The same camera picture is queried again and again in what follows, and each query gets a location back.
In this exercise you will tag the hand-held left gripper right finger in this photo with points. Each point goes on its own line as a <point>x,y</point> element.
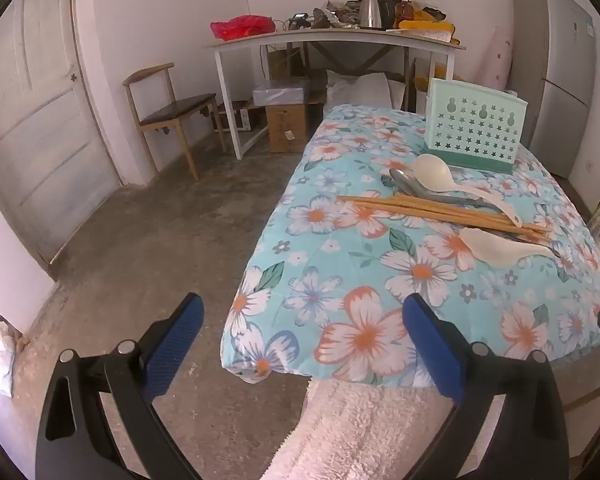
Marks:
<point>430,350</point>

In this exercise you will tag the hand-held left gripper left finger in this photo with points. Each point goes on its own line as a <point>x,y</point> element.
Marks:
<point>177,345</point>

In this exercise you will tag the white rice paddle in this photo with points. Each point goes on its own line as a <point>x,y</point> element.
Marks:
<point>490,249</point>

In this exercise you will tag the bundle of wooden chopsticks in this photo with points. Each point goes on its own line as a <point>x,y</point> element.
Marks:
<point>430,210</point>

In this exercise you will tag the metal spoon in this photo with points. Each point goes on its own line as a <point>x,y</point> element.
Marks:
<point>417,191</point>
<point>399,177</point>

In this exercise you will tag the white plastic ladle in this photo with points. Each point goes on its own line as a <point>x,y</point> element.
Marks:
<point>432,172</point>

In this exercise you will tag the green star-cutout utensil holder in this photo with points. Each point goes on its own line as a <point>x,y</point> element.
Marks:
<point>475,120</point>

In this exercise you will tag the white fluffy blanket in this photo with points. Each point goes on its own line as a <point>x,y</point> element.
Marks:
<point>360,430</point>

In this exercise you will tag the floral blue bed sheet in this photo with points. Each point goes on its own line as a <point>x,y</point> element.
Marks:
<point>330,260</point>

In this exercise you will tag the metal-edged case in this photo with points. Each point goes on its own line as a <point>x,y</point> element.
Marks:
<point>235,117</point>

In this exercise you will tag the wooden chair with dark seat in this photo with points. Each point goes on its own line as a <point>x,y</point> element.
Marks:
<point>180,107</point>

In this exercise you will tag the brown cardboard box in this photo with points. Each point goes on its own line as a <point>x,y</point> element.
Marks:
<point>286,130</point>

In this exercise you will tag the white panel door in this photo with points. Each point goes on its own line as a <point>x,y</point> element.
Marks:
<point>35,125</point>

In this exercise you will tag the grey refrigerator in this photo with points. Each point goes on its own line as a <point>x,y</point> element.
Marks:
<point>555,70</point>

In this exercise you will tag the white pillow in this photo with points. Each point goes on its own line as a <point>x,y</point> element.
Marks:
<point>360,90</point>

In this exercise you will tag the plastic-wrapped grey box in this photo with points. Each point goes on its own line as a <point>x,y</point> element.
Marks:
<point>280,91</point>

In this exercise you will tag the pink patterned board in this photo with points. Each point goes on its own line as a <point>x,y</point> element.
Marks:
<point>497,60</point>

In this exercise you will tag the yellow bag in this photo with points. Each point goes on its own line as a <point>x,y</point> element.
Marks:
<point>425,25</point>

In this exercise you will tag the red plastic bag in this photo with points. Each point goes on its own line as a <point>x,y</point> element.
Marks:
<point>242,26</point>

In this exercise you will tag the white-legged long table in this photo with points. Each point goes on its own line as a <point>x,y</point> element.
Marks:
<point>300,35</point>

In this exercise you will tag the amber bottle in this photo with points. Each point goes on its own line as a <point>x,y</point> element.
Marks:
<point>403,11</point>

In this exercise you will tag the steel electric kettle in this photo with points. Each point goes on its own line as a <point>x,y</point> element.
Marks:
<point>372,12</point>

